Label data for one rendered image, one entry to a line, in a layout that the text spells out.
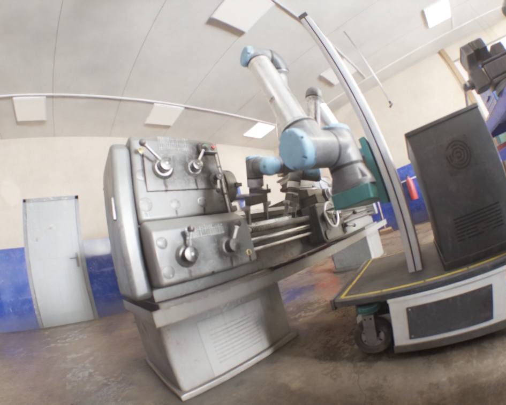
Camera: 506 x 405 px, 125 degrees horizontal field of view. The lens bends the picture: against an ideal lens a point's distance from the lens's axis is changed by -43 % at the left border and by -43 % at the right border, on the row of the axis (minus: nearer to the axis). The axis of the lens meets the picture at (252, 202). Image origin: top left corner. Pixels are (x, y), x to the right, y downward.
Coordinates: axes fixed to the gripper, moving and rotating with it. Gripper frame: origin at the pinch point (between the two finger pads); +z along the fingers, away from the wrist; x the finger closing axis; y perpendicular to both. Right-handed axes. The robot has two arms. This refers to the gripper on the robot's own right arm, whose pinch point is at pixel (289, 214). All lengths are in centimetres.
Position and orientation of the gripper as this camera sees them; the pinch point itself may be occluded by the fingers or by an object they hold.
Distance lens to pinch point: 155.8
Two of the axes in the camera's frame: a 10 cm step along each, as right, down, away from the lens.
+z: -1.5, 9.9, -0.7
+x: 5.3, 1.4, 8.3
